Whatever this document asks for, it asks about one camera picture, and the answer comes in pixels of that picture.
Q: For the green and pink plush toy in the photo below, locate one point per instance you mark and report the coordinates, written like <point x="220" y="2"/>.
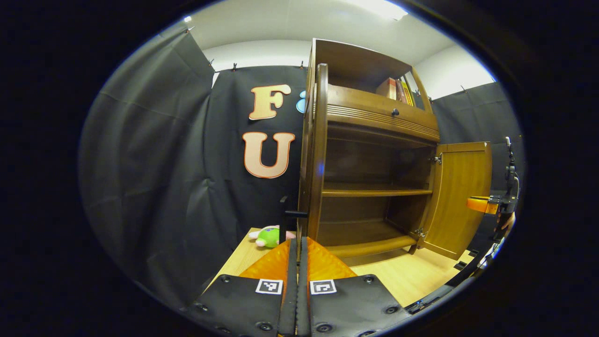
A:
<point x="269" y="238"/>

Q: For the wooden cabinet door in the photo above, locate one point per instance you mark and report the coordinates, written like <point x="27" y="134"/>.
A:
<point x="319" y="154"/>
<point x="458" y="201"/>

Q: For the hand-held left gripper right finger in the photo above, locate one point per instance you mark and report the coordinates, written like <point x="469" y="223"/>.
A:
<point x="304" y="299"/>

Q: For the wooden double-door shoe cabinet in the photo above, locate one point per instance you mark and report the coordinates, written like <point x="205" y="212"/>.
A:
<point x="355" y="61"/>

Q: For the yellow book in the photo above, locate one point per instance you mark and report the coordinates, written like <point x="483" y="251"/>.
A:
<point x="408" y="94"/>

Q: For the wooden drawer with black knob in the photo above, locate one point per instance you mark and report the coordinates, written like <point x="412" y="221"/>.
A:
<point x="365" y="100"/>

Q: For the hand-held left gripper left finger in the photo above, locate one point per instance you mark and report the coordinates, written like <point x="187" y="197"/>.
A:
<point x="290" y="299"/>

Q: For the brown book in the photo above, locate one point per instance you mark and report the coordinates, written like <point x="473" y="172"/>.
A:
<point x="400" y="91"/>

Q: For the tan book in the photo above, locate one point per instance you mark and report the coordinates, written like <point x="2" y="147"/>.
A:
<point x="386" y="88"/>

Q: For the wooden inner cabinet shelf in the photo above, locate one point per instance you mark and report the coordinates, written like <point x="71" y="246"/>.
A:
<point x="374" y="192"/>

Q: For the long ceiling light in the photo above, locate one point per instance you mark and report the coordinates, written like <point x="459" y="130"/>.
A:
<point x="379" y="7"/>

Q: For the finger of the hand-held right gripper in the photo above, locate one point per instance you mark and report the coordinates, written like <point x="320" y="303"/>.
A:
<point x="479" y="205"/>

